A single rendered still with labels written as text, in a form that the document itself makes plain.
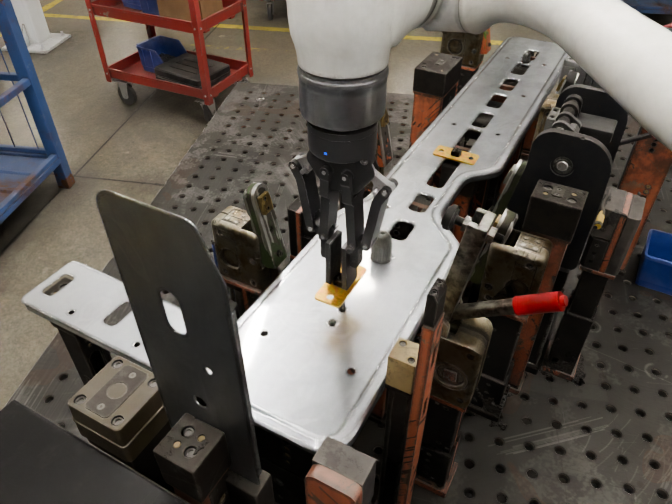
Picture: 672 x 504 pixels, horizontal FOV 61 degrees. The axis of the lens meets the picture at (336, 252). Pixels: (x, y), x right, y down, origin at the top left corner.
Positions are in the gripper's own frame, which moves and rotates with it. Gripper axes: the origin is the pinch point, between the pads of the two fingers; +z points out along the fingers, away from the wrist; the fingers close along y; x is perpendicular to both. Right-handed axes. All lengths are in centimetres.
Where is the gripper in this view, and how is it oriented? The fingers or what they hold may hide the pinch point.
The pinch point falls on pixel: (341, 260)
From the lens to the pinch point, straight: 73.1
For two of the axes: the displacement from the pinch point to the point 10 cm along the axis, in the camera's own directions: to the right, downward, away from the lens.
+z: 0.0, 7.6, 6.5
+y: -8.8, -3.1, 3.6
